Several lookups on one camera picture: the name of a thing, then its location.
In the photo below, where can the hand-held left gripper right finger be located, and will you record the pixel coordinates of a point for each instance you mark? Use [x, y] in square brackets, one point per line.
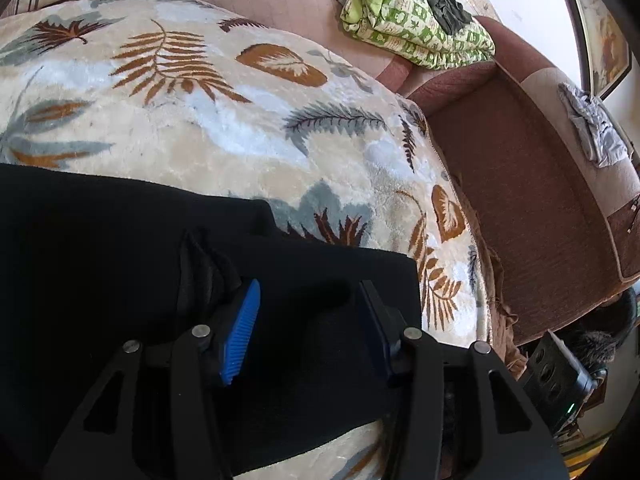
[375, 330]

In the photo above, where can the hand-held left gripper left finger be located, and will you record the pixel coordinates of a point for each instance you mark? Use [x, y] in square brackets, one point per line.
[242, 330]

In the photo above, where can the black pants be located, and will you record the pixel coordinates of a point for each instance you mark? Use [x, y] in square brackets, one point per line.
[100, 260]

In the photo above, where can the person's right forearm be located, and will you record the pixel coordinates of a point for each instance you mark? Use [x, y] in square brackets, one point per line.
[600, 345]

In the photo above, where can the pink brown sofa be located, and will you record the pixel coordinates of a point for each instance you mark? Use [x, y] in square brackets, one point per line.
[525, 200]

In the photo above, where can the leaf print plush blanket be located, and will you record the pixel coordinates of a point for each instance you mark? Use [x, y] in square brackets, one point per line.
[225, 125]

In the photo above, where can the grey crumpled cloth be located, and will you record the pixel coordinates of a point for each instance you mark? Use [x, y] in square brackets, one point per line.
[595, 130]

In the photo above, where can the green patterned folded quilt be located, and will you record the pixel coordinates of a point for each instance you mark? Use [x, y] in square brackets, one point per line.
[400, 25]

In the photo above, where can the framed wall picture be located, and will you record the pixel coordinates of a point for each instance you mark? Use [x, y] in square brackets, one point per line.
[607, 45]

